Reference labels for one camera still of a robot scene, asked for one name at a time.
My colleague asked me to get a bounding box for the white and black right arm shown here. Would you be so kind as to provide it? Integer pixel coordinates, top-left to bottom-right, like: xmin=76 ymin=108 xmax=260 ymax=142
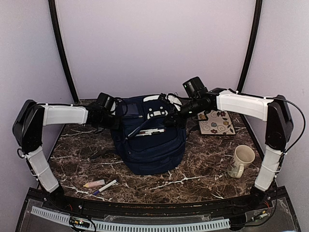
xmin=164 ymin=76 xmax=294 ymax=210

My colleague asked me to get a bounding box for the white marker red cap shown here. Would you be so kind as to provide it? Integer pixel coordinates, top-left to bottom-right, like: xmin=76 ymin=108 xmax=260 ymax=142
xmin=148 ymin=128 xmax=166 ymax=133

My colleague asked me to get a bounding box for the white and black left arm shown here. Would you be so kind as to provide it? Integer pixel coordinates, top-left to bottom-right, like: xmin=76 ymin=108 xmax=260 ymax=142
xmin=12 ymin=93 xmax=120 ymax=211

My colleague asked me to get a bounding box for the grey slotted cable duct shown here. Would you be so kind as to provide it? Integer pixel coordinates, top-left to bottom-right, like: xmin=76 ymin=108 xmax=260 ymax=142
xmin=30 ymin=206 xmax=230 ymax=232

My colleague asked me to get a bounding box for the black corner frame post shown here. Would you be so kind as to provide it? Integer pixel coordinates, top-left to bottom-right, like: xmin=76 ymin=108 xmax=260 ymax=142
xmin=48 ymin=0 xmax=79 ymax=103
xmin=237 ymin=0 xmax=263 ymax=92

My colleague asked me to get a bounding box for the cream ceramic mug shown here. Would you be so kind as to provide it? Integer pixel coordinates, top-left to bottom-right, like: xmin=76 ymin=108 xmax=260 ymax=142
xmin=227 ymin=145 xmax=255 ymax=178

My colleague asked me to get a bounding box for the white marker black cap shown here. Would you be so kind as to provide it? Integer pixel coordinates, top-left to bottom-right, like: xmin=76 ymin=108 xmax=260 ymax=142
xmin=136 ymin=133 xmax=152 ymax=137

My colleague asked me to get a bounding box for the navy blue student backpack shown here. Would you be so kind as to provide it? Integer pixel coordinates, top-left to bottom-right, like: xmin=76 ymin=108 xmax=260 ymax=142
xmin=91 ymin=95 xmax=201 ymax=176

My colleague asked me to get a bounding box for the white marker purple cap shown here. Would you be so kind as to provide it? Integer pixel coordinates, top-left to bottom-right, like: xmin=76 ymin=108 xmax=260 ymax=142
xmin=93 ymin=179 xmax=117 ymax=196

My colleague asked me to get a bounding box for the floral patterned notebook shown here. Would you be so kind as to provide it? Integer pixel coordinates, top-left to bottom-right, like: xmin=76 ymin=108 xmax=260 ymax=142
xmin=197 ymin=111 xmax=236 ymax=135

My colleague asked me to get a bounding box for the black right corner frame post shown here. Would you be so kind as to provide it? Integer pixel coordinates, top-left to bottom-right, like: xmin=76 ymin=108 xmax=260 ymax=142
xmin=237 ymin=0 xmax=263 ymax=92

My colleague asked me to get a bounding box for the black left corner frame post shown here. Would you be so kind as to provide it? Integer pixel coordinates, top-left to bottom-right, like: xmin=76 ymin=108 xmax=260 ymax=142
xmin=48 ymin=0 xmax=79 ymax=103

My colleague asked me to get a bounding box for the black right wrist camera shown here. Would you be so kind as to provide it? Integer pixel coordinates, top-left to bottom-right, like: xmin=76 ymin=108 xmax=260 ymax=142
xmin=158 ymin=93 xmax=182 ymax=106

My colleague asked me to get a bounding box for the black front table rail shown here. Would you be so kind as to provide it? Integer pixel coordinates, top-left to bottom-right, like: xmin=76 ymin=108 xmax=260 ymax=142
xmin=26 ymin=187 xmax=288 ymax=219

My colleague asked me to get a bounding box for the white marker blue cap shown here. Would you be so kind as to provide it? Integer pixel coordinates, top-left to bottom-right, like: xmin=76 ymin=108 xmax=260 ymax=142
xmin=139 ymin=130 xmax=152 ymax=134

